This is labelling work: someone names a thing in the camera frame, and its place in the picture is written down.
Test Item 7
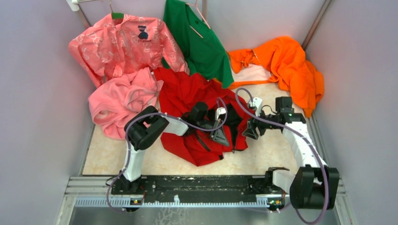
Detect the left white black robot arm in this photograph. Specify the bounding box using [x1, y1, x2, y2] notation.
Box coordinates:
[108, 101, 230, 195]

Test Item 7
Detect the red jacket black lining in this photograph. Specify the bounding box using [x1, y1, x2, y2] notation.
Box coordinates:
[153, 67, 250, 166]

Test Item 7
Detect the metal corner post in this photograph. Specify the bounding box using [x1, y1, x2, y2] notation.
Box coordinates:
[301, 0, 334, 51]

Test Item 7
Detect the pink patterned bear jacket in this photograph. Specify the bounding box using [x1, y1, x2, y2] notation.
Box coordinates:
[69, 14, 190, 88]

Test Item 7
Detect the plain pink garment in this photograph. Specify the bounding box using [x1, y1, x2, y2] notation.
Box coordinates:
[88, 67, 163, 140]

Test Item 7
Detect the green shirt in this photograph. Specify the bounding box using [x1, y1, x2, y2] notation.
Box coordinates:
[163, 0, 233, 88]

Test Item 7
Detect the white toothed cable strip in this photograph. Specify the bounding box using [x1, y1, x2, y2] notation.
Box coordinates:
[75, 195, 269, 209]

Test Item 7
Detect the white rail bracket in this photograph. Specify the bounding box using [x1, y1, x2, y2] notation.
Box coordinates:
[66, 0, 100, 12]

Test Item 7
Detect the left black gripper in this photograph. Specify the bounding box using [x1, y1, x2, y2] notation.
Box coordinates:
[195, 118, 230, 147]

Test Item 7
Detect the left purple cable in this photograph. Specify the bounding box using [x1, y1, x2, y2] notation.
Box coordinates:
[106, 97, 229, 215]

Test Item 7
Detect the aluminium frame rail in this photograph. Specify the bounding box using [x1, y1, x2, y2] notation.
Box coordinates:
[63, 175, 346, 198]

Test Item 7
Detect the purple cable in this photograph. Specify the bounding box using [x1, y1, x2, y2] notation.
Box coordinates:
[106, 97, 229, 215]
[235, 87, 330, 225]

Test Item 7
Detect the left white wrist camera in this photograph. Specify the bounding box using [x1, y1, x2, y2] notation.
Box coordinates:
[215, 107, 227, 122]

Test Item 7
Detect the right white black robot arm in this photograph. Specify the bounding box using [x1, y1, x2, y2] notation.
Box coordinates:
[243, 97, 340, 210]

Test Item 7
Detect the green clothes hanger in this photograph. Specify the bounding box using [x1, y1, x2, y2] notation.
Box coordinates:
[109, 0, 124, 20]

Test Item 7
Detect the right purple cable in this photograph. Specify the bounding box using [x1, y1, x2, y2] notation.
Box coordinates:
[235, 87, 330, 225]

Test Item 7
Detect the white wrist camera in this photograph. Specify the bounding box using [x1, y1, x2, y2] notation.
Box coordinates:
[248, 97, 263, 117]
[215, 107, 227, 122]

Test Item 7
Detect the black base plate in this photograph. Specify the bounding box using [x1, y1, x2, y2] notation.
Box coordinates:
[110, 175, 296, 204]

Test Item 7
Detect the orange garment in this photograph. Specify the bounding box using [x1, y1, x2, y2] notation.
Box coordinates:
[227, 36, 324, 118]

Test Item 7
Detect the pink clothes hanger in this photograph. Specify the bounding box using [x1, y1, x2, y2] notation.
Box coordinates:
[184, 0, 211, 39]

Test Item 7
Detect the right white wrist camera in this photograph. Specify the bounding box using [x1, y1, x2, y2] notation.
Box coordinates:
[248, 97, 263, 117]

